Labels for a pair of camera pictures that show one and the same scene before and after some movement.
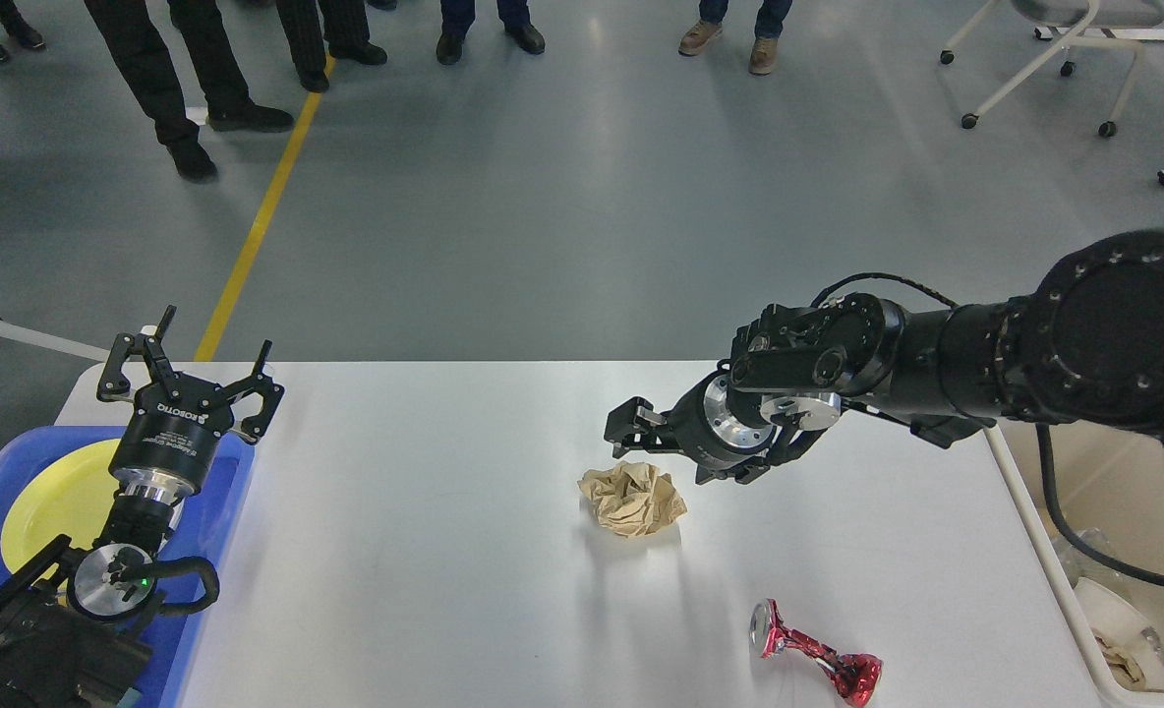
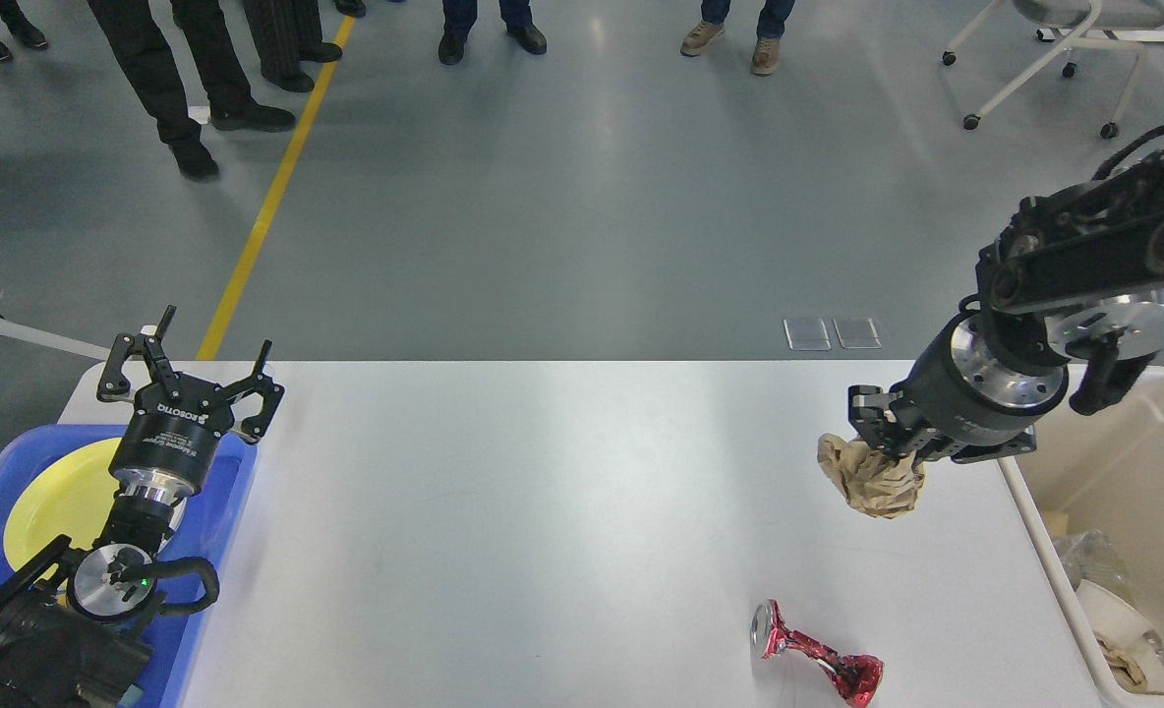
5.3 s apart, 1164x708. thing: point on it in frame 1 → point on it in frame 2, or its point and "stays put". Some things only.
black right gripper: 715,424 → 962,390
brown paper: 1125,670 stays put
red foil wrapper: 855,676 stays put
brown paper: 633,499 → 878,482
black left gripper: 178,422 stays put
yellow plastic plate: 71,494 stays put
